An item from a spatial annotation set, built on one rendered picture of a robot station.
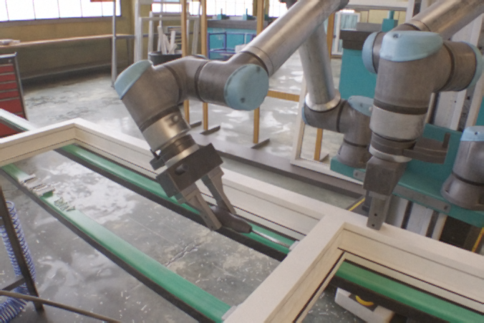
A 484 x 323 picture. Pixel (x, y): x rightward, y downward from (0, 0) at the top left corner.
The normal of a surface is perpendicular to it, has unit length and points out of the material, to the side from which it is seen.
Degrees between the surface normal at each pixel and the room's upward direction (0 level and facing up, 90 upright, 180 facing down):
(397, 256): 90
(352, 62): 90
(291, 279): 0
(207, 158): 53
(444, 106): 90
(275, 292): 0
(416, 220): 90
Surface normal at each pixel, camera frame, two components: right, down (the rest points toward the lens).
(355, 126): -0.59, 0.32
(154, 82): 0.61, -0.29
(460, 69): 0.43, 0.34
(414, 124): 0.14, 0.41
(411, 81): -0.25, 0.40
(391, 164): 0.02, -0.91
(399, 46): -0.74, 0.22
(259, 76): 0.76, 0.32
